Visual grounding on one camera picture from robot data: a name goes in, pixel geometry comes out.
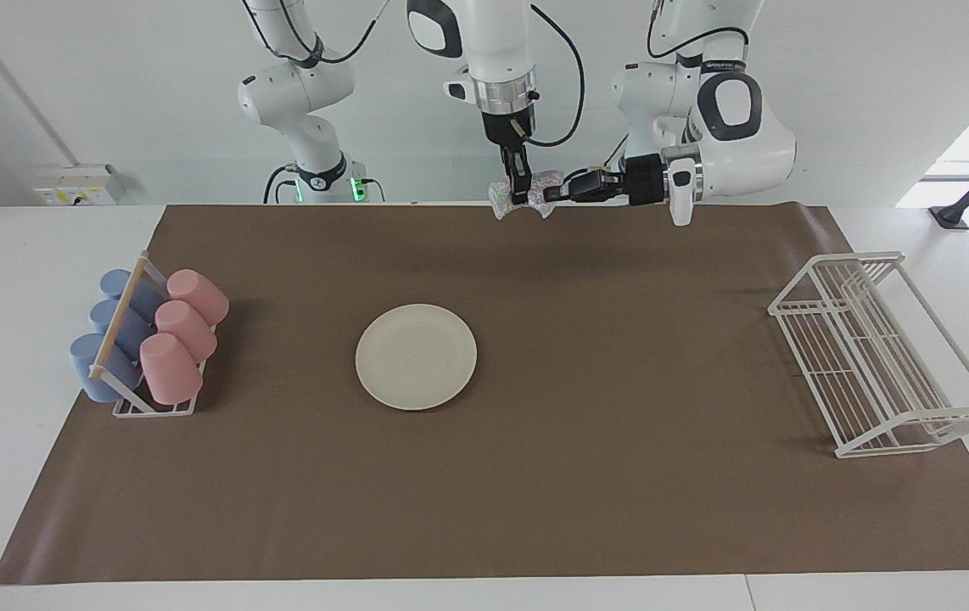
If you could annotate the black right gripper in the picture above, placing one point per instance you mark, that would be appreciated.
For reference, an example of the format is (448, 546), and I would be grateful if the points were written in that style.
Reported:
(508, 127)

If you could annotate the blue plastic cup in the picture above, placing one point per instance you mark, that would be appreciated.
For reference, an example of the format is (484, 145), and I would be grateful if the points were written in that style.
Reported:
(104, 316)
(114, 282)
(92, 369)

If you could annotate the pink plastic cup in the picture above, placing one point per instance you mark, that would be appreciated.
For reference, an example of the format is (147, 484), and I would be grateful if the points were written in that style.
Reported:
(186, 331)
(169, 369)
(198, 295)

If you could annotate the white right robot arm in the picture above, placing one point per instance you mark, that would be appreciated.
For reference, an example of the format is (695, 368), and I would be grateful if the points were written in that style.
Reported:
(484, 42)

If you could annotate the cup rack with wooden rod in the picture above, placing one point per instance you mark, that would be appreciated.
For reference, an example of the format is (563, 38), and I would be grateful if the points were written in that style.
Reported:
(120, 314)

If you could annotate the white wall outlet box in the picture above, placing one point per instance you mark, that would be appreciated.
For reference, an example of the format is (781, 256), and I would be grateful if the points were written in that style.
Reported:
(73, 187)

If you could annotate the brown table mat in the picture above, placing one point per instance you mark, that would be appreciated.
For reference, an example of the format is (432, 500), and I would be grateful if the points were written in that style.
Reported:
(450, 475)

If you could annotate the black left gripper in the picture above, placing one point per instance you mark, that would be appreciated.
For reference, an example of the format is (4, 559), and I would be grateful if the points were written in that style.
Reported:
(644, 180)

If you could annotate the cream round plate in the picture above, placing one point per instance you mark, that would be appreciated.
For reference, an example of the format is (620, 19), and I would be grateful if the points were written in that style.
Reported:
(416, 356)

